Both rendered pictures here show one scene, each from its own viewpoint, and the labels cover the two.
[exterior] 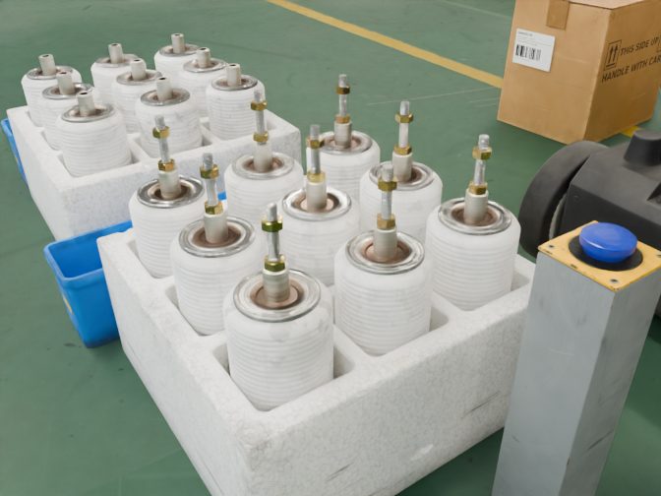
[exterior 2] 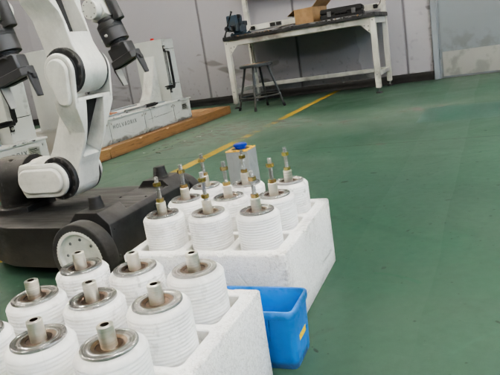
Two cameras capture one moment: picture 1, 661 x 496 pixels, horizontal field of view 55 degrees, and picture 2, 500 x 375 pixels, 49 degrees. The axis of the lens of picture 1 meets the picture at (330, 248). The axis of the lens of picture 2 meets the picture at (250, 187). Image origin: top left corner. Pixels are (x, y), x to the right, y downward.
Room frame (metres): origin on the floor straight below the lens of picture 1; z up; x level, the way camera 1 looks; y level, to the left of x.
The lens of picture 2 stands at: (1.27, 1.13, 0.59)
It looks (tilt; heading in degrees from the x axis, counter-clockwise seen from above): 14 degrees down; 237
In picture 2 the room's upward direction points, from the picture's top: 9 degrees counter-clockwise
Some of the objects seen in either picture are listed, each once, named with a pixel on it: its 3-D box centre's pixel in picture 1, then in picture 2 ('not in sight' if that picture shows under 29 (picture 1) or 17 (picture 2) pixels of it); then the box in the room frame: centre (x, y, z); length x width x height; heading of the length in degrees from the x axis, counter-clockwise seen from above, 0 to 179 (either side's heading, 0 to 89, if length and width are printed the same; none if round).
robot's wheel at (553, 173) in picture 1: (573, 206); (85, 255); (0.87, -0.38, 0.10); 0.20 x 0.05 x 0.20; 121
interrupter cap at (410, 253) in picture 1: (385, 252); (245, 183); (0.51, -0.05, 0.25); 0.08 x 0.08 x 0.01
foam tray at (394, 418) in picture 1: (320, 321); (239, 258); (0.61, 0.01, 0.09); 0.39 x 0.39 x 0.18; 34
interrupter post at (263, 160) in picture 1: (263, 155); (207, 206); (0.71, 0.08, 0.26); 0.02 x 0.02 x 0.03
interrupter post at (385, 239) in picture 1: (385, 240); (245, 178); (0.51, -0.05, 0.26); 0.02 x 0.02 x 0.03
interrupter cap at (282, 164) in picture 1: (263, 165); (207, 212); (0.71, 0.08, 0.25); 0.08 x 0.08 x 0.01
